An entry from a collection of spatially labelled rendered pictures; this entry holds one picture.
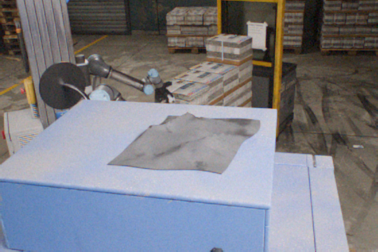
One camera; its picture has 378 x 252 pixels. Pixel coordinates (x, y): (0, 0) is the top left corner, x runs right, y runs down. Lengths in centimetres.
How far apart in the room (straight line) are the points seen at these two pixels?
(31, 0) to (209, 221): 180
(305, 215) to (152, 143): 43
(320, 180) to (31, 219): 77
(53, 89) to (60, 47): 100
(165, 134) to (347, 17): 743
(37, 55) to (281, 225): 175
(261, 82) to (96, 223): 388
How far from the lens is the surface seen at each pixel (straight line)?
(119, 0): 1056
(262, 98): 468
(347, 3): 820
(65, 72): 143
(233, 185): 80
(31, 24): 236
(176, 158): 87
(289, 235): 101
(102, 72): 283
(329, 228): 104
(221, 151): 89
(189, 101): 318
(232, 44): 387
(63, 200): 89
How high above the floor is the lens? 219
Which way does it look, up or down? 23 degrees down
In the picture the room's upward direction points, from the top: 2 degrees counter-clockwise
